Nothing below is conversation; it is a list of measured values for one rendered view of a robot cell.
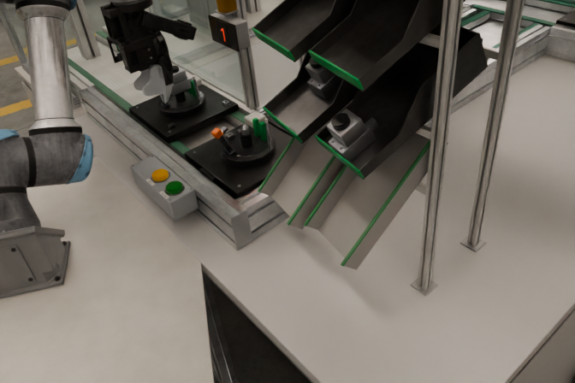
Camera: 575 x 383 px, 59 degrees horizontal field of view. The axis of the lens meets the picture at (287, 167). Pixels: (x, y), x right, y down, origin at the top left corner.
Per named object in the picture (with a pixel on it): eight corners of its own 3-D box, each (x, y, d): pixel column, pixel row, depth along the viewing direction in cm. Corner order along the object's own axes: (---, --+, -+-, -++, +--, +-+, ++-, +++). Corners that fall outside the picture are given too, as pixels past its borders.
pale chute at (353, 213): (356, 270, 93) (341, 266, 90) (317, 229, 103) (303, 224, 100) (448, 143, 88) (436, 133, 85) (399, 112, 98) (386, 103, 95)
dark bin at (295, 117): (302, 144, 92) (283, 118, 87) (268, 114, 102) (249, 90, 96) (415, 44, 94) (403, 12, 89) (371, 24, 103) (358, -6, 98)
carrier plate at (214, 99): (168, 144, 140) (167, 137, 139) (130, 113, 156) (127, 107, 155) (239, 109, 152) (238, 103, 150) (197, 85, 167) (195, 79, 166)
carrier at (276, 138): (238, 200, 118) (229, 156, 111) (185, 158, 134) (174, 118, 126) (316, 156, 130) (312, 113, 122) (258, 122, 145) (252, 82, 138)
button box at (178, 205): (174, 221, 122) (168, 202, 118) (135, 184, 135) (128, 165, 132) (199, 208, 125) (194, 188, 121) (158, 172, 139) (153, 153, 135)
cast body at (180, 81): (173, 96, 146) (167, 73, 142) (165, 91, 149) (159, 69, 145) (198, 85, 150) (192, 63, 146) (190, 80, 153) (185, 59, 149)
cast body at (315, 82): (326, 100, 95) (311, 74, 91) (312, 92, 99) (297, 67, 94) (358, 70, 96) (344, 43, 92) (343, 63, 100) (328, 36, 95)
